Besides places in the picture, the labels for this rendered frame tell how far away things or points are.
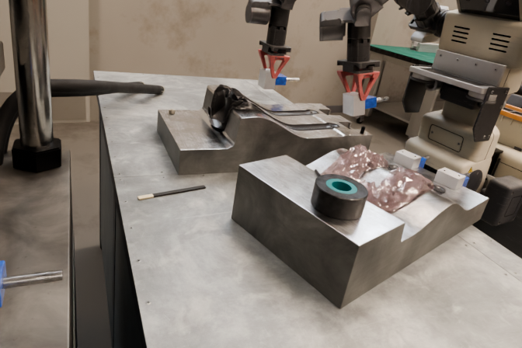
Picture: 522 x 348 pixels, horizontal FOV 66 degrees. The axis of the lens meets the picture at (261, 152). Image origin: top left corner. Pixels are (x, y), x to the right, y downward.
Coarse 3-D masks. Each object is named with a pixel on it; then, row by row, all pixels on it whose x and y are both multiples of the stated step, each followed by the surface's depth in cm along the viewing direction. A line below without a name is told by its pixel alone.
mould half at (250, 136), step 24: (168, 120) 98; (192, 120) 101; (240, 120) 86; (264, 120) 89; (288, 120) 106; (312, 120) 108; (336, 120) 110; (168, 144) 94; (192, 144) 87; (216, 144) 89; (240, 144) 89; (264, 144) 91; (288, 144) 94; (312, 144) 97; (336, 144) 100; (192, 168) 86; (216, 168) 89
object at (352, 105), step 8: (344, 96) 106; (352, 96) 103; (368, 96) 106; (344, 104) 107; (352, 104) 103; (360, 104) 104; (368, 104) 105; (376, 104) 106; (344, 112) 107; (352, 112) 104; (360, 112) 104
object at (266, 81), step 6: (264, 72) 122; (264, 78) 122; (270, 78) 123; (276, 78) 124; (282, 78) 125; (288, 78) 127; (294, 78) 128; (258, 84) 127; (264, 84) 123; (270, 84) 123; (276, 84) 125; (282, 84) 125
